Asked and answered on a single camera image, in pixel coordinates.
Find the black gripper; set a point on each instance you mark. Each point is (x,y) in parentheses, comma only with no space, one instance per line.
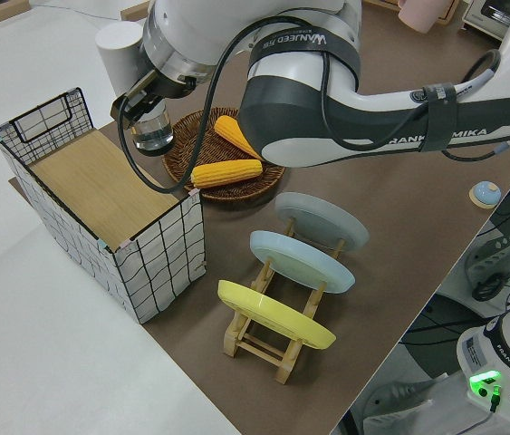
(146,88)

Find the clear drinking glass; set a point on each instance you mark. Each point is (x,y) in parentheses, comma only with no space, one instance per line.
(155,136)

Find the pink cup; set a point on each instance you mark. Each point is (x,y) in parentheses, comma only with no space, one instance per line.
(420,13)

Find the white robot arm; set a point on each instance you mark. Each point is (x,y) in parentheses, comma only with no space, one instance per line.
(291,68)

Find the tapered yellow corn cob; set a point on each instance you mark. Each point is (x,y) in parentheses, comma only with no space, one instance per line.
(232,131)

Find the light wooden board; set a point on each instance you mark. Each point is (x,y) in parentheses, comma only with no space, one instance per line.
(100,190)

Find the blunt yellow corn cob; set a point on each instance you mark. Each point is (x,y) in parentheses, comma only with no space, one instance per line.
(223,174)

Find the brown woven basket tray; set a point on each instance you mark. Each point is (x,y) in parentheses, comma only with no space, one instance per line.
(232,192)

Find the grey plate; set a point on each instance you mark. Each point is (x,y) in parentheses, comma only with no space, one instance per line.
(318,217)

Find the light blue plate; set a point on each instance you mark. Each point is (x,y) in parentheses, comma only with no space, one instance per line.
(295,258)

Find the yellow plate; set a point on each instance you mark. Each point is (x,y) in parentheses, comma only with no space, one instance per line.
(272,312)

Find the wooden plate rack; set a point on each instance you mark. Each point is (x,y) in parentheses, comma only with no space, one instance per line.
(231,342)

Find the brown table mat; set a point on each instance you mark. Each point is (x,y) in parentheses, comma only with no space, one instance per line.
(372,226)

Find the blue dome wooden bell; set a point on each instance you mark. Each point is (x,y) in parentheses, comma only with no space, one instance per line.
(485,192)

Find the white toaster oven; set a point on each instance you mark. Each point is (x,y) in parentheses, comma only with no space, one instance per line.
(485,18)

